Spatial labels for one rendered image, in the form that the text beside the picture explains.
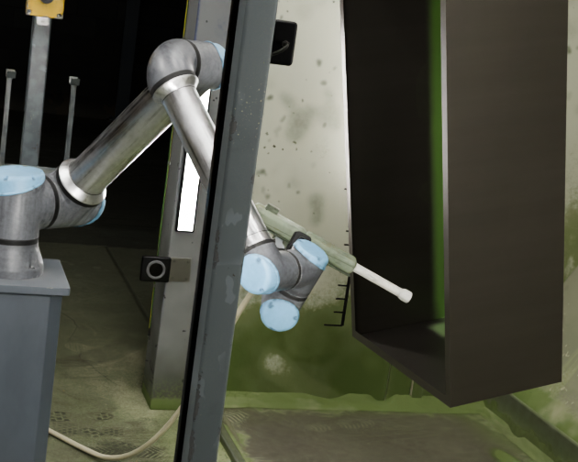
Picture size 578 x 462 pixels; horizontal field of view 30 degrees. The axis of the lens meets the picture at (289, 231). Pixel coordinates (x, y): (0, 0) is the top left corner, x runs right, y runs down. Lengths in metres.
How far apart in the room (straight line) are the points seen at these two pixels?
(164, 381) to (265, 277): 1.54
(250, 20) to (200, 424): 0.65
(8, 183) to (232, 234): 1.25
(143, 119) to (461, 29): 0.81
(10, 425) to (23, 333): 0.25
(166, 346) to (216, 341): 2.07
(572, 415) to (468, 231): 1.22
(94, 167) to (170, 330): 1.04
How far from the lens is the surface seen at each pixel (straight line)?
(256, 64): 1.67
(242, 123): 1.68
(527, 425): 4.01
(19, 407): 2.97
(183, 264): 3.74
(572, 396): 3.90
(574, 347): 4.04
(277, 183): 3.76
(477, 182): 2.77
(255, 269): 2.38
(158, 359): 3.82
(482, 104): 2.74
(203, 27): 3.63
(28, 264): 2.92
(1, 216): 2.89
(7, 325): 2.89
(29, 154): 3.80
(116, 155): 2.86
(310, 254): 2.48
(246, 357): 3.89
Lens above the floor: 1.39
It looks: 11 degrees down
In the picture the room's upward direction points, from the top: 8 degrees clockwise
